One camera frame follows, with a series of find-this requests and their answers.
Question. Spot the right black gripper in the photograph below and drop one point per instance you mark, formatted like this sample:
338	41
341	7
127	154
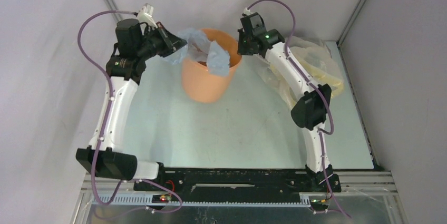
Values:
245	45

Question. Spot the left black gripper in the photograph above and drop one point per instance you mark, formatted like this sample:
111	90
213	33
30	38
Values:
174	42

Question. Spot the blue plastic trash bag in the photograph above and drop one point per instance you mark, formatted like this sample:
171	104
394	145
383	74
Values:
201	49

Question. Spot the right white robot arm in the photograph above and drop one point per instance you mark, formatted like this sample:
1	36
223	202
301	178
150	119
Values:
310	111

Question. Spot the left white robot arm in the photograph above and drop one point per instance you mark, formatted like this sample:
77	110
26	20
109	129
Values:
105	156

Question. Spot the orange plastic trash bin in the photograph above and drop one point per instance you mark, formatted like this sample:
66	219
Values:
198	83

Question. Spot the clear white plastic bag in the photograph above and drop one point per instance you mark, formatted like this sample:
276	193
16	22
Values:
307	46

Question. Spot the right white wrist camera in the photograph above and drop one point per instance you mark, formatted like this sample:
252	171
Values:
246	12

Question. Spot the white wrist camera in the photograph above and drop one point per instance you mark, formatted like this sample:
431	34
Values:
145	15
246	12

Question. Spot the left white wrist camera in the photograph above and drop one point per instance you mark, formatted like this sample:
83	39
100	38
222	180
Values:
145	15

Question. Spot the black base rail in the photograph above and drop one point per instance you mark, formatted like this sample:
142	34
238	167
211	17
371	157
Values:
258	186

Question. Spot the aluminium frame front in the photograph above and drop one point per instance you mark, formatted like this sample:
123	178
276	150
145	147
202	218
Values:
367	196

